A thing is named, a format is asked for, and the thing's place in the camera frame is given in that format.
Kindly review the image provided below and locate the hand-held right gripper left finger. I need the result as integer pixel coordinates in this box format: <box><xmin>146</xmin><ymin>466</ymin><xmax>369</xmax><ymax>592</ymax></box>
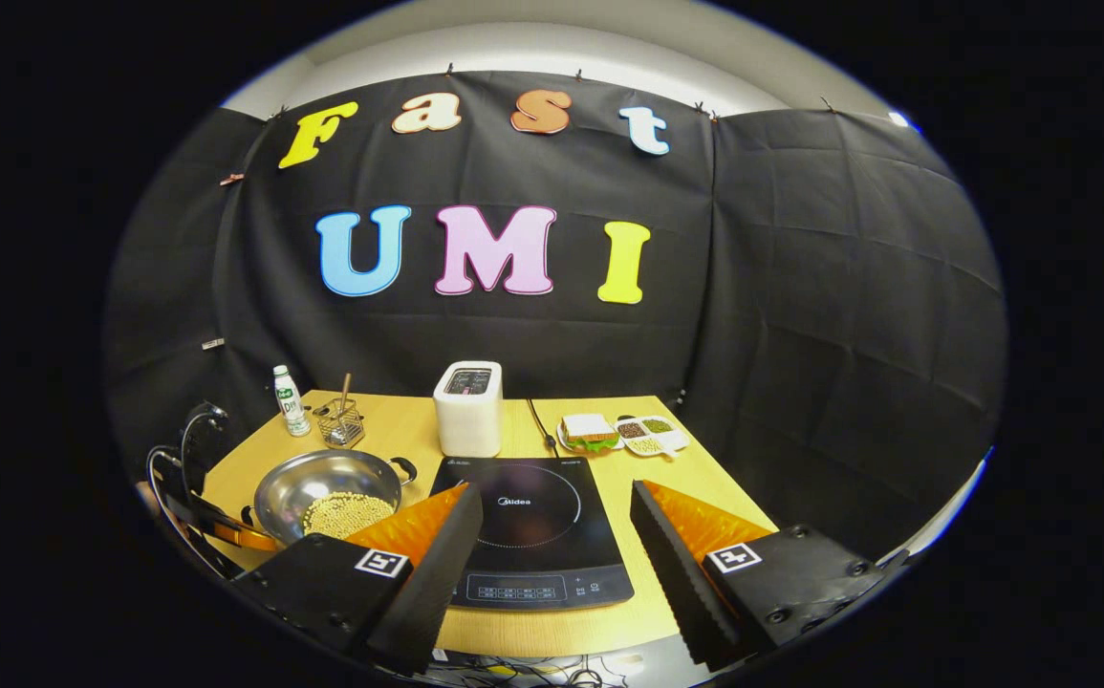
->
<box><xmin>231</xmin><ymin>483</ymin><xmax>484</xmax><ymax>675</ymax></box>

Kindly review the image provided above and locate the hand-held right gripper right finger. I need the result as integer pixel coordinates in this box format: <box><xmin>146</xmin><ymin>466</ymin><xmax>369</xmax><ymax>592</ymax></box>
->
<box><xmin>630</xmin><ymin>480</ymin><xmax>887</xmax><ymax>672</ymax></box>

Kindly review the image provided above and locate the stainless steel pot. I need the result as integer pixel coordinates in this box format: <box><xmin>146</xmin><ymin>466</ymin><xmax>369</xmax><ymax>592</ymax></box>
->
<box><xmin>244</xmin><ymin>449</ymin><xmax>417</xmax><ymax>548</ymax></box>

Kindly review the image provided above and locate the black induction cooktop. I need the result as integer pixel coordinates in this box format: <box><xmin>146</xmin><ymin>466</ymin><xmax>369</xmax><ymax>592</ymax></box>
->
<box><xmin>429</xmin><ymin>456</ymin><xmax>636</xmax><ymax>611</ymax></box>

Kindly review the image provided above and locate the pile of soybeans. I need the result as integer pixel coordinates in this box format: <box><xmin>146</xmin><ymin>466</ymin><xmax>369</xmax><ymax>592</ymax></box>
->
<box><xmin>303</xmin><ymin>491</ymin><xmax>395</xmax><ymax>538</ymax></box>

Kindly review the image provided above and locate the white green-label drink bottle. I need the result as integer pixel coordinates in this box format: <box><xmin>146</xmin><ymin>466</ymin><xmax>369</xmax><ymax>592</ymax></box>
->
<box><xmin>272</xmin><ymin>365</ymin><xmax>312</xmax><ymax>438</ymax></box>

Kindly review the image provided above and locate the white divided bean dish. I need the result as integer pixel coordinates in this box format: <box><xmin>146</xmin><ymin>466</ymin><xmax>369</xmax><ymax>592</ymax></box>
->
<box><xmin>615</xmin><ymin>415</ymin><xmax>689</xmax><ymax>458</ymax></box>

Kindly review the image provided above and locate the sandwich with lettuce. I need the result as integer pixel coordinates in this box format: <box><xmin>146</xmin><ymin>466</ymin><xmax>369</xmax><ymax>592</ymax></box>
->
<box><xmin>557</xmin><ymin>414</ymin><xmax>622</xmax><ymax>454</ymax></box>

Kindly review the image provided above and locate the white toaster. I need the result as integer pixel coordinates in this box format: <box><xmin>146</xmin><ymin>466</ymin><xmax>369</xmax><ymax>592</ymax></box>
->
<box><xmin>433</xmin><ymin>360</ymin><xmax>504</xmax><ymax>459</ymax></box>

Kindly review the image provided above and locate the black backdrop cloth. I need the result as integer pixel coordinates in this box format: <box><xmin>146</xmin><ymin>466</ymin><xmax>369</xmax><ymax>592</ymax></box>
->
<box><xmin>102</xmin><ymin>72</ymin><xmax>1008</xmax><ymax>565</ymax></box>

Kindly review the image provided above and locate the bundle of cables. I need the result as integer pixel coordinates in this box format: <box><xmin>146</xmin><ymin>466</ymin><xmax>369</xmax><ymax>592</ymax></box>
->
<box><xmin>432</xmin><ymin>652</ymin><xmax>653</xmax><ymax>688</ymax></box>

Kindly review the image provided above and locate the wire mesh utensil holder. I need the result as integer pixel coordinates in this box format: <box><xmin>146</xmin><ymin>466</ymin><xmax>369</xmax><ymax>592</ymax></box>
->
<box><xmin>315</xmin><ymin>399</ymin><xmax>366</xmax><ymax>450</ymax></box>

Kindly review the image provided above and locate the black cooktop cable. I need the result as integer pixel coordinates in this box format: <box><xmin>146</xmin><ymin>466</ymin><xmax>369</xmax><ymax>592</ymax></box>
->
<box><xmin>527</xmin><ymin>398</ymin><xmax>559</xmax><ymax>455</ymax></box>

